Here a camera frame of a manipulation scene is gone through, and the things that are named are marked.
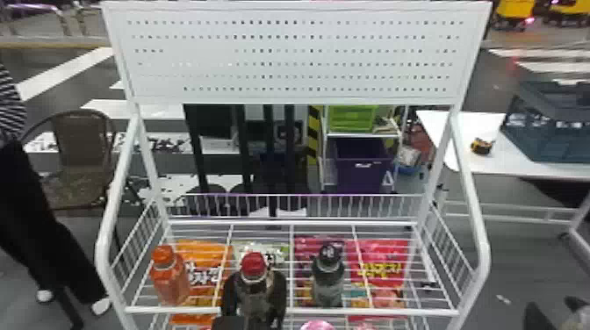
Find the orange bottle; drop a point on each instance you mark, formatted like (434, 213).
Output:
(169, 279)

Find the green crate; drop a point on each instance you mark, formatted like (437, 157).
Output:
(352, 119)

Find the blue crate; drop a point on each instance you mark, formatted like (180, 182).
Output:
(548, 133)

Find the white side table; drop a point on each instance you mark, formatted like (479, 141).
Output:
(498, 156)

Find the striped post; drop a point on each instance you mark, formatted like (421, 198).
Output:
(313, 133)

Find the purple crate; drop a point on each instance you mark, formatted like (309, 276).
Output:
(362, 166)

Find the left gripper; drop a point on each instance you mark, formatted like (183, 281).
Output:
(230, 324)

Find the red snack packet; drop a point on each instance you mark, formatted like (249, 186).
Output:
(380, 272)

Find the green snack packet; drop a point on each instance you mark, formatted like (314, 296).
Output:
(276, 251)

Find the black capped grey bottle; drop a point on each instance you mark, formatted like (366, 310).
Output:
(327, 281)

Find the brown chair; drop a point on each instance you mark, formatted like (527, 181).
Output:
(83, 147)

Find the red capped dark bottle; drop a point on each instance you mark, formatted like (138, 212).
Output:
(254, 267)

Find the orange snack packet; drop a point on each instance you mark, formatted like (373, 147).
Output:
(203, 258)

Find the person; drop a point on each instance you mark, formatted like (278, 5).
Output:
(27, 230)

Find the yellow tape measure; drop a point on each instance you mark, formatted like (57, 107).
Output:
(481, 146)

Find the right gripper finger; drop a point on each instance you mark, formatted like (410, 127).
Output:
(580, 318)
(537, 320)

